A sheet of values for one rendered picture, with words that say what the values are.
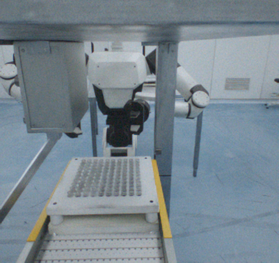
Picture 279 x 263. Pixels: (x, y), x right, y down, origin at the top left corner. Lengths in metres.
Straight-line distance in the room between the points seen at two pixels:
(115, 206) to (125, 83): 0.68
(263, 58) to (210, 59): 1.18
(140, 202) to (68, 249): 0.18
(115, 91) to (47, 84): 0.61
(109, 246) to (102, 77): 0.75
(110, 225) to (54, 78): 0.34
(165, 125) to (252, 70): 5.44
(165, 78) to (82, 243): 0.50
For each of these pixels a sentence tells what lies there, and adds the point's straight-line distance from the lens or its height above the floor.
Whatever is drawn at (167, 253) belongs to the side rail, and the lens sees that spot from 0.50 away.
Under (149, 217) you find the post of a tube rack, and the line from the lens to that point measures 0.57.
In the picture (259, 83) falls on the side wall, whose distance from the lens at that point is 6.28.
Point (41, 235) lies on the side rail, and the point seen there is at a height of 0.93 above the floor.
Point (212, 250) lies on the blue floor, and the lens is 1.88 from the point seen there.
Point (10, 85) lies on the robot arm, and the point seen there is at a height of 1.15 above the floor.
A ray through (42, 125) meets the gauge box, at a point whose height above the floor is 1.14.
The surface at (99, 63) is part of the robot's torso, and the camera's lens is 1.10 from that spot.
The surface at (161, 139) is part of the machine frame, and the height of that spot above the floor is 1.01.
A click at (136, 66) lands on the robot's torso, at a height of 1.22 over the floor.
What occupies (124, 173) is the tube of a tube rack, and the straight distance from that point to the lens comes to 0.64.
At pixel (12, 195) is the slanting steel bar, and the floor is 1.00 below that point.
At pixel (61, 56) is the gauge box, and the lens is 0.54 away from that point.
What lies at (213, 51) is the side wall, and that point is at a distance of 5.80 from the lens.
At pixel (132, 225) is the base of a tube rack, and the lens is 0.57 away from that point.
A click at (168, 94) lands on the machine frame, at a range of 0.76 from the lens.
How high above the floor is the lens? 1.31
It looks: 19 degrees down
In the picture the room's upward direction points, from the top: straight up
